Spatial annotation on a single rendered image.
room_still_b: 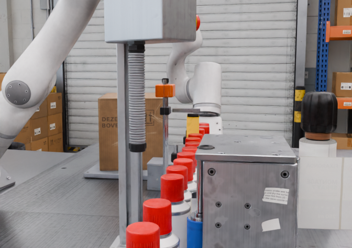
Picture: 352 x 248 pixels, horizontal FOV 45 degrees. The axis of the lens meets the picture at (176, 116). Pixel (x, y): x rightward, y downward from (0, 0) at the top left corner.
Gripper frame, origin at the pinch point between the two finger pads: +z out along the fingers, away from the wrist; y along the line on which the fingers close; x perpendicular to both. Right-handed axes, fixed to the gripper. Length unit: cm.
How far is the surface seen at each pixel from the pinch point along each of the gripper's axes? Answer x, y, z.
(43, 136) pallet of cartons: 333, -210, -65
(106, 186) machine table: 19.0, -34.7, 5.1
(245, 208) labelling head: -74, 10, 12
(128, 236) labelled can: -82, -1, 15
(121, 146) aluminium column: -33.3, -16.0, -0.8
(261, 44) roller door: 354, 37, -185
